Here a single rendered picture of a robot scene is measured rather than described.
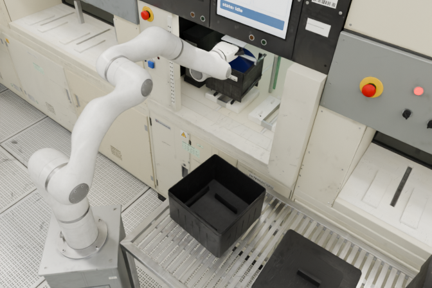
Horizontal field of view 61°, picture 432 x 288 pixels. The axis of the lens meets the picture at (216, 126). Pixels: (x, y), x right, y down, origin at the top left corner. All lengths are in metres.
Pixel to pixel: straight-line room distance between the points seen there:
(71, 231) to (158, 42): 0.73
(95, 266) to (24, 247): 1.13
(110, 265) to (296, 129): 0.84
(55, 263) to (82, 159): 0.49
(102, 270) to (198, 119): 0.79
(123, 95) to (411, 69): 0.83
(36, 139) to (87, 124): 1.99
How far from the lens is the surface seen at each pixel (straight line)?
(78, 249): 1.53
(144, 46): 1.23
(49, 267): 1.54
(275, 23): 1.25
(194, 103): 1.89
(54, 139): 3.14
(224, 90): 1.82
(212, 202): 1.59
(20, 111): 3.51
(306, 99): 1.25
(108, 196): 2.63
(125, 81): 1.16
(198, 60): 1.42
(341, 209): 1.59
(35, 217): 2.68
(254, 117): 1.79
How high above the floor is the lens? 2.05
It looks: 42 degrees down
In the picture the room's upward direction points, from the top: 3 degrees clockwise
